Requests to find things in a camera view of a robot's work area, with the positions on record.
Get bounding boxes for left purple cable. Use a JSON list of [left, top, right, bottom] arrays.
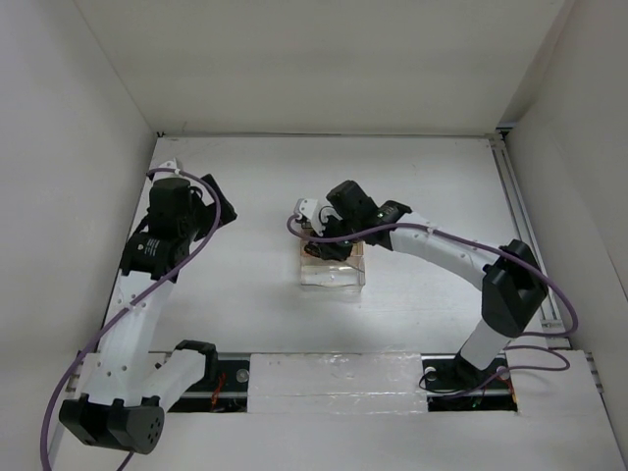
[[38, 168, 222, 471]]

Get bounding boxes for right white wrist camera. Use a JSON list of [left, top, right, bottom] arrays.
[[293, 198, 327, 236]]

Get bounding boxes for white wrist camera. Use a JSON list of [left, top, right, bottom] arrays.
[[293, 198, 327, 236], [146, 158, 183, 180]]

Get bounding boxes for black handled scissors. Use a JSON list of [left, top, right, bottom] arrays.
[[303, 242, 365, 273]]

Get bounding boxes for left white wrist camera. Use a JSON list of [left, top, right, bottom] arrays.
[[146, 158, 183, 180]]

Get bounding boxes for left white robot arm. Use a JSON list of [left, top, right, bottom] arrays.
[[59, 169, 236, 454]]

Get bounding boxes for clear plastic tray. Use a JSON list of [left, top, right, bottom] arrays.
[[300, 257, 366, 292]]

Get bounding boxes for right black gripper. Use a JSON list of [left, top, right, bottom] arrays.
[[309, 213, 362, 262]]

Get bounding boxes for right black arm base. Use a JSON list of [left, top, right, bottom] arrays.
[[418, 354, 518, 412]]

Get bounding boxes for aluminium rail right side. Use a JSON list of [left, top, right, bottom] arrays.
[[487, 129, 572, 350]]

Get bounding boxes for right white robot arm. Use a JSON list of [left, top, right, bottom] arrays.
[[297, 181, 549, 391]]

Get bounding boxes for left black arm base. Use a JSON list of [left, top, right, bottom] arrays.
[[169, 353, 250, 413]]

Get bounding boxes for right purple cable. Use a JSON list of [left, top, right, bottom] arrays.
[[286, 213, 580, 398]]

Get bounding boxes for purple cable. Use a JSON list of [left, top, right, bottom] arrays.
[[286, 213, 580, 398], [38, 168, 222, 471]]

